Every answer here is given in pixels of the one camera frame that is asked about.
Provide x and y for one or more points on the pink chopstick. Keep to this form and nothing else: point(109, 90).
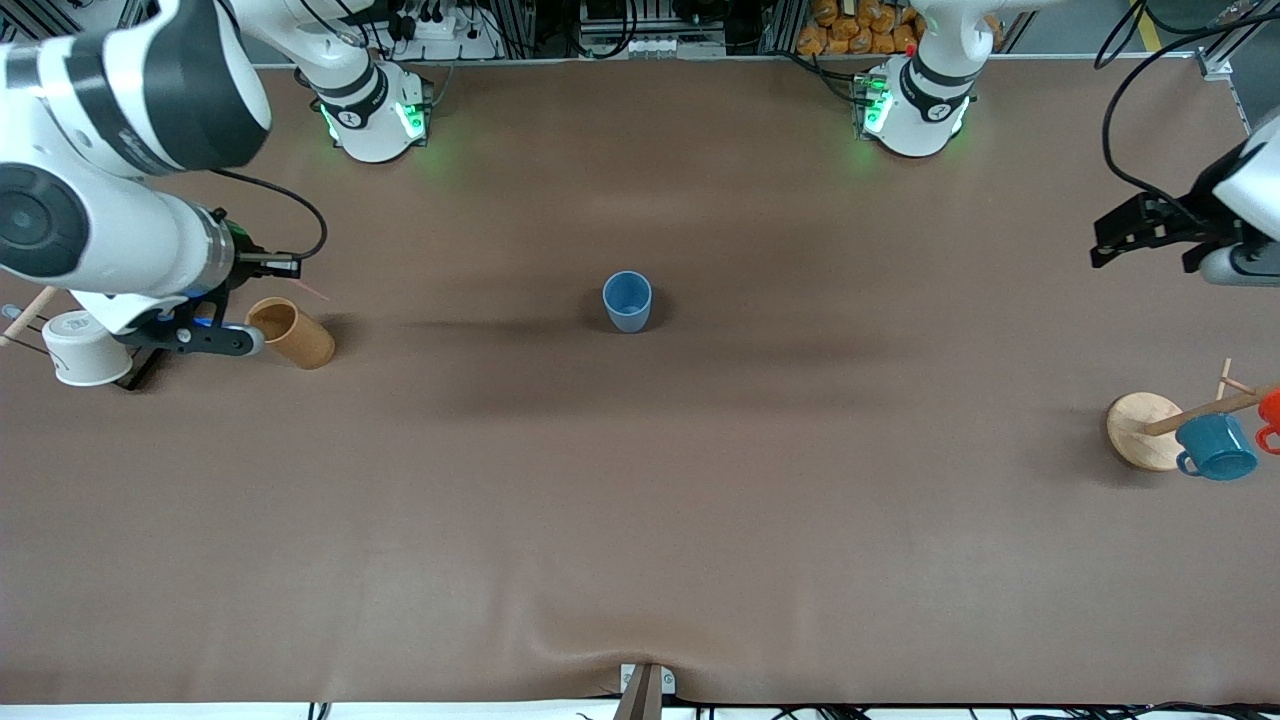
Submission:
point(312, 291)

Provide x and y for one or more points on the blue plastic cup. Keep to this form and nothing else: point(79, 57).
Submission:
point(627, 312)

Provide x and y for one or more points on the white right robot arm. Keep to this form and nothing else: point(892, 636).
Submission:
point(130, 240)

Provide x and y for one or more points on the white paper cup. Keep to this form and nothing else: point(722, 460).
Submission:
point(85, 355)

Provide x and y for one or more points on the brown cylindrical holder cup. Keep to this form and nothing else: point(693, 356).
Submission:
point(305, 345)

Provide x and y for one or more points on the wooden mug tree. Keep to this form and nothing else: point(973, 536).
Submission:
point(1140, 430)

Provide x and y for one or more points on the red enamel mug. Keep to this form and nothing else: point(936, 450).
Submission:
point(1272, 410)

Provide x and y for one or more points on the teal enamel mug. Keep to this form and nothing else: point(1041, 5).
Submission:
point(1215, 450)

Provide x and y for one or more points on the white power strip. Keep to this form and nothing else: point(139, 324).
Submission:
point(440, 30)

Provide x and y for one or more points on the orange packaged buns pile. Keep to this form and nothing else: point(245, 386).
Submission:
point(850, 35)

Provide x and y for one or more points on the brown table mat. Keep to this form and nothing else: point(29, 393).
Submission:
point(640, 500)

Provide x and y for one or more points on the grey equipment box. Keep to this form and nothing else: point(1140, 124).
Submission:
point(650, 45)

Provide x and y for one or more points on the metal table clamp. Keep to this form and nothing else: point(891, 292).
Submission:
point(645, 695)

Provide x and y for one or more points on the aluminium frame post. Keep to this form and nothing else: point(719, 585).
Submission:
point(1215, 68)

